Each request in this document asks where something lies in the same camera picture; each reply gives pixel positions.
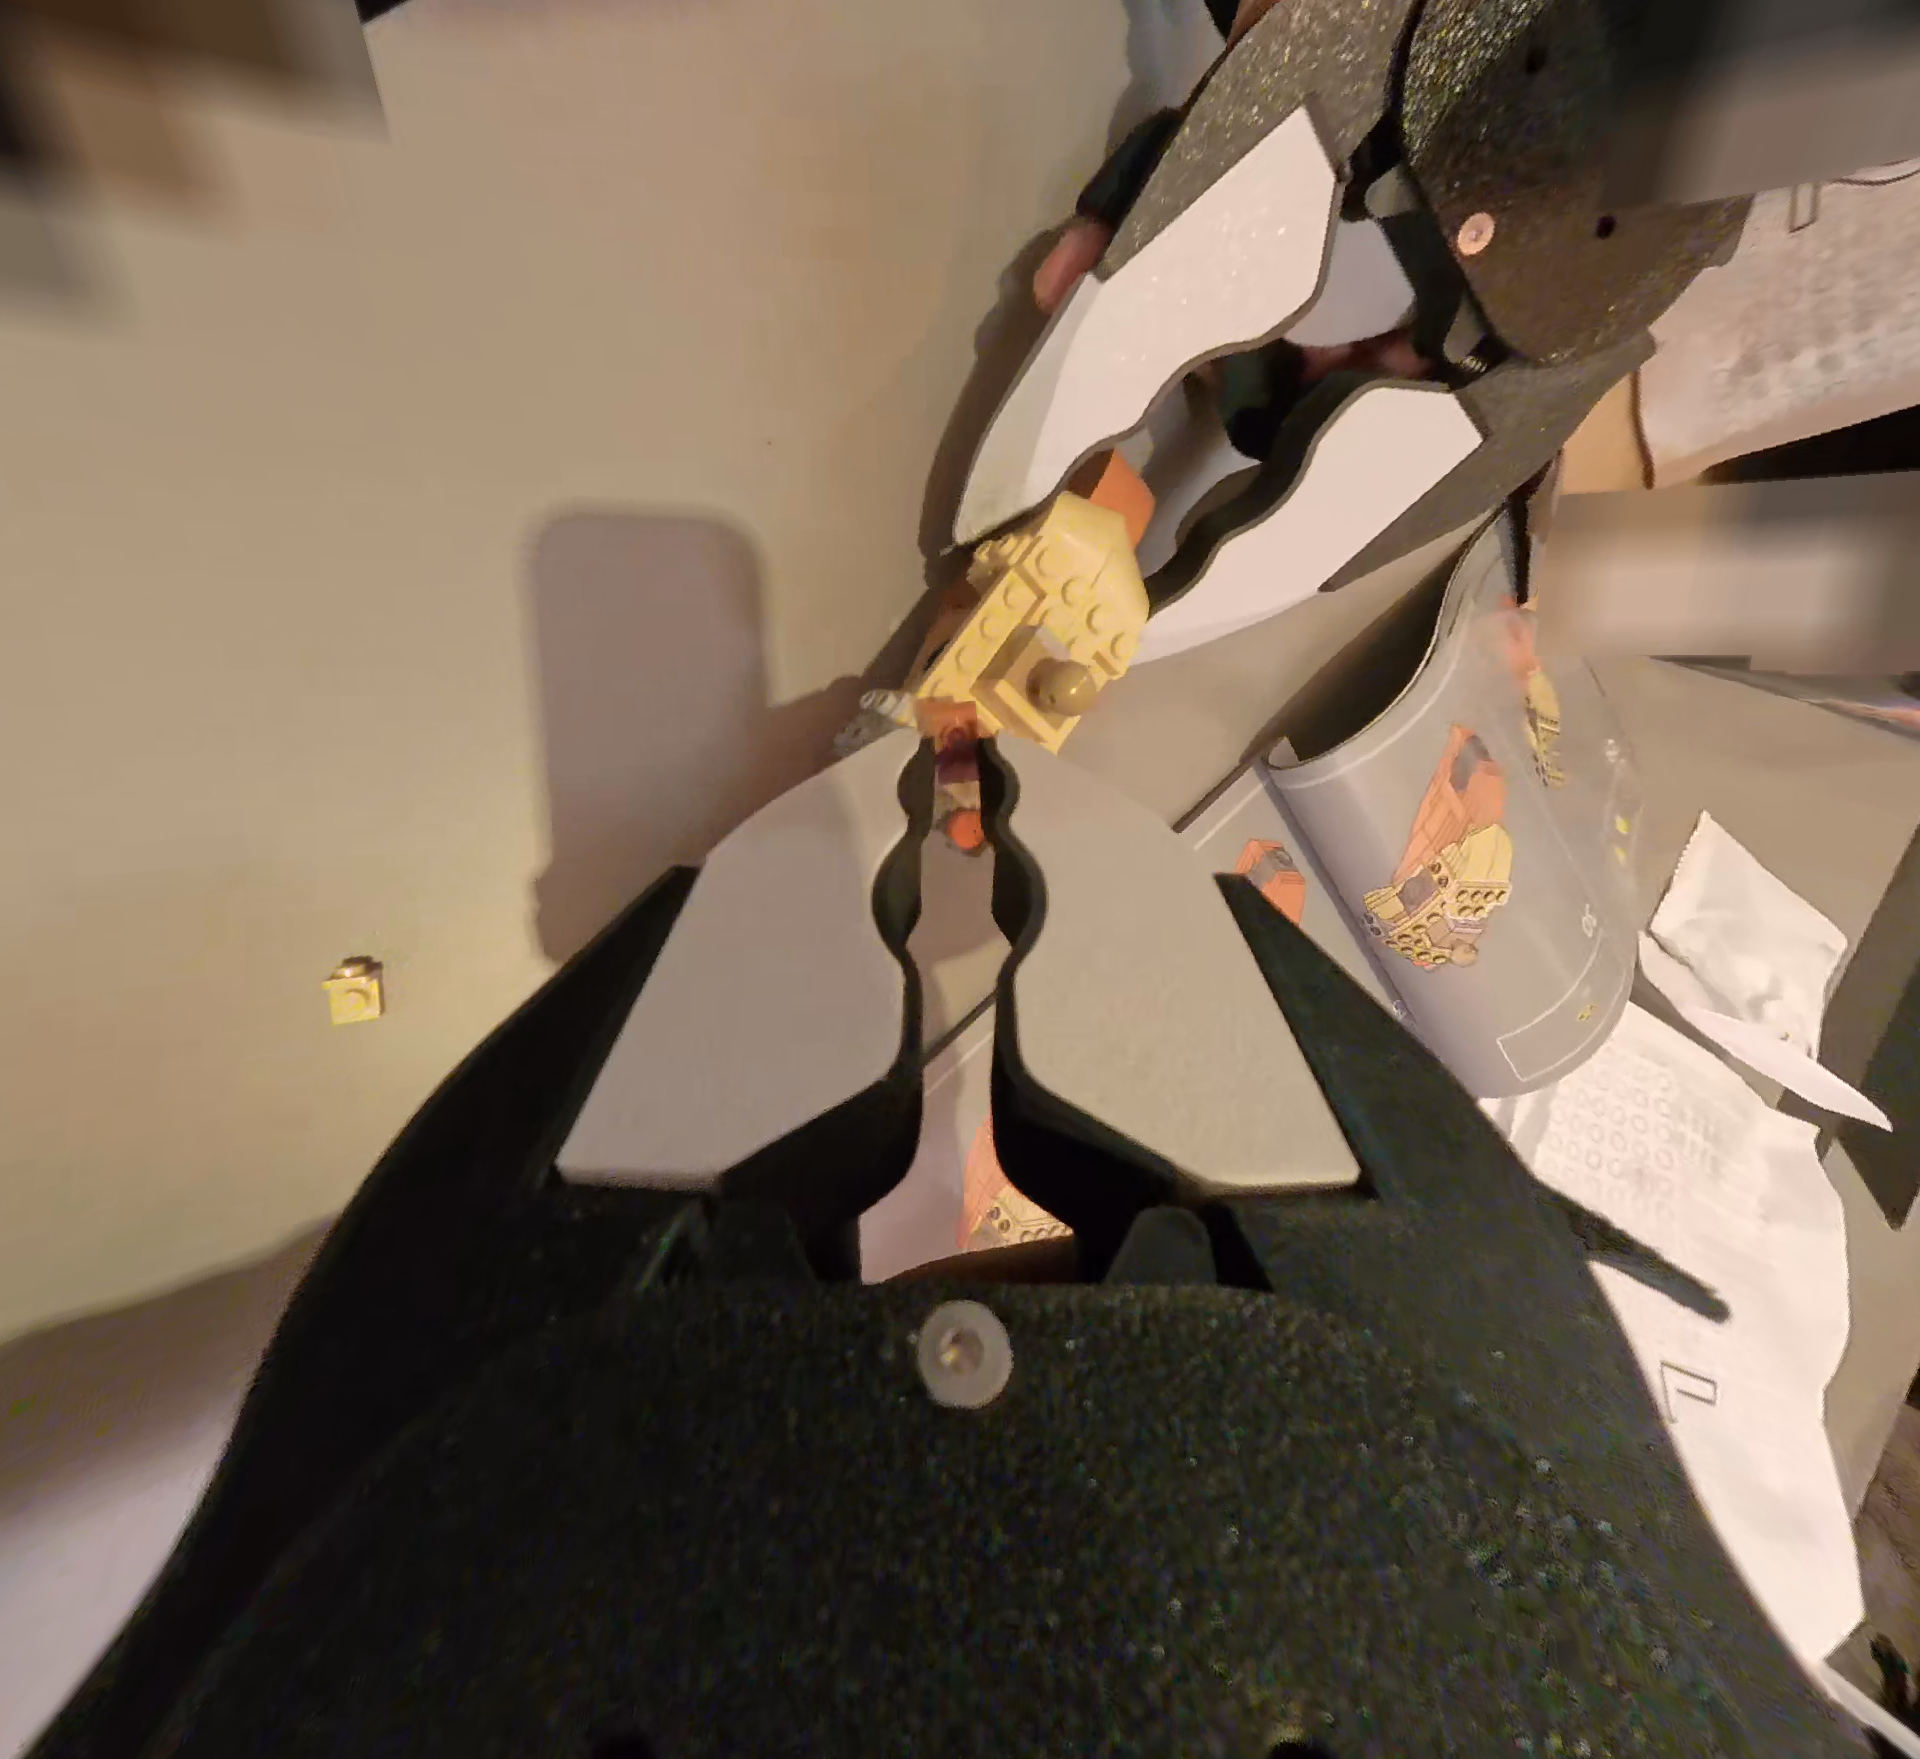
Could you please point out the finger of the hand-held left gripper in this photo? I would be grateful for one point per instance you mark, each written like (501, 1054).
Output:
(1336, 499)
(1185, 289)

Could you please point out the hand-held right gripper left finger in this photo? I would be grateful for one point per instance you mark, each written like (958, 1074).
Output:
(751, 1010)

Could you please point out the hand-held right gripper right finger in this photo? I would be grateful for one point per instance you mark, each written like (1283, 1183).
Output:
(1185, 1024)

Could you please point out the grey brick instruction booklet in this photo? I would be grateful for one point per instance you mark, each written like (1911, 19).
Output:
(1471, 918)

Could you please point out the tan and brown brick model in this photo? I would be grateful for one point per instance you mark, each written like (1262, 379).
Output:
(1036, 604)

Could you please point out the small tan brick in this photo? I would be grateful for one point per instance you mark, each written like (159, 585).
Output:
(356, 992)

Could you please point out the grey desk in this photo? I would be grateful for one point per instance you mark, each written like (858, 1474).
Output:
(451, 439)

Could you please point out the brown cardboard sheet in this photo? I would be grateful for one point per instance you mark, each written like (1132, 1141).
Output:
(1598, 439)

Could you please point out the white hand-marked paper bag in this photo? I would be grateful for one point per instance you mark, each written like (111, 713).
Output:
(1798, 318)

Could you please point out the large white printed paper bag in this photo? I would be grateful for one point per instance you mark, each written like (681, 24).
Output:
(1696, 1265)

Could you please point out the small white paper bag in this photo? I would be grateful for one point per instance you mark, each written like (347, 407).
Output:
(1754, 949)

